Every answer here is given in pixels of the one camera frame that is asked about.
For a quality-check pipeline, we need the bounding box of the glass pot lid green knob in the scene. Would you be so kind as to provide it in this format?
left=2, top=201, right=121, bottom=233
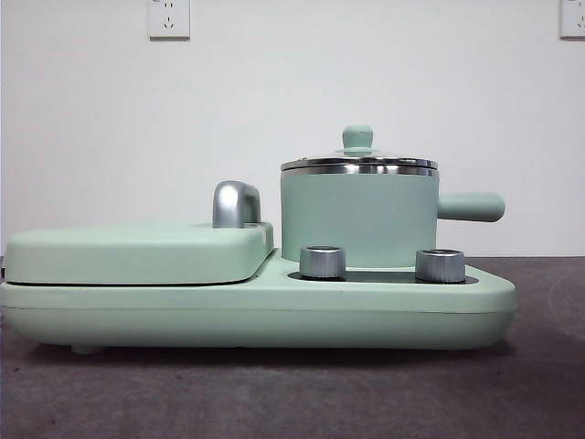
left=281, top=124, right=441, bottom=171

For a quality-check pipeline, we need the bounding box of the silver griddle cover handle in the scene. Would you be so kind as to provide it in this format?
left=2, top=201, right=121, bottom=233
left=211, top=180, right=263, bottom=229

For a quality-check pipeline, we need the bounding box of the silver control knob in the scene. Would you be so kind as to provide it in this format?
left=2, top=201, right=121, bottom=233
left=414, top=248, right=468, bottom=283
left=299, top=245, right=348, bottom=280

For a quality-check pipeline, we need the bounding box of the mint green pot with handle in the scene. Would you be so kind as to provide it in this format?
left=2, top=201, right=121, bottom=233
left=279, top=157, right=507, bottom=270

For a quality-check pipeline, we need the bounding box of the white wall socket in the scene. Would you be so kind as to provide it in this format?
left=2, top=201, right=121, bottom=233
left=148, top=0, right=192, bottom=42
left=559, top=0, right=585, bottom=40

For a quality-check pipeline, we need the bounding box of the mint green breakfast machine base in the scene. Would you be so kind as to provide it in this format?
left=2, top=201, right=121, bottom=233
left=0, top=255, right=518, bottom=356

